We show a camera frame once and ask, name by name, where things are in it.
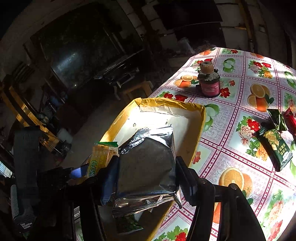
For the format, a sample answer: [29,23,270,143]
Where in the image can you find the green yellow cracker package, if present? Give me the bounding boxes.
[86,142,119,177]

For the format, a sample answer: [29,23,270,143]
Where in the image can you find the green pea snack bag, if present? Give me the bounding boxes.
[115,214,143,235]

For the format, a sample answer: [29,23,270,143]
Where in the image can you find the dark green cracker packet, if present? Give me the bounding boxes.
[255,127,293,172]

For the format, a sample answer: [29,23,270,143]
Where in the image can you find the yellow-rimmed white cardboard tray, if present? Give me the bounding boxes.
[74,97,206,241]

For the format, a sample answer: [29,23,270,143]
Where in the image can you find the wooden stool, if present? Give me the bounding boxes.
[120,80,153,104]

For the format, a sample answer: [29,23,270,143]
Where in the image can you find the dark jar with pink label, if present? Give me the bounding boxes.
[198,61,220,98]

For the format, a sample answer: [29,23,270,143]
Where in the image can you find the floral fruit tablecloth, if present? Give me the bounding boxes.
[152,47,295,240]

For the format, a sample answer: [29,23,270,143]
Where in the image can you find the dark green small packets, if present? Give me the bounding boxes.
[267,108,288,132]

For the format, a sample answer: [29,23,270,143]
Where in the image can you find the red wrapped candy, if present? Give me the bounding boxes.
[283,108,296,136]

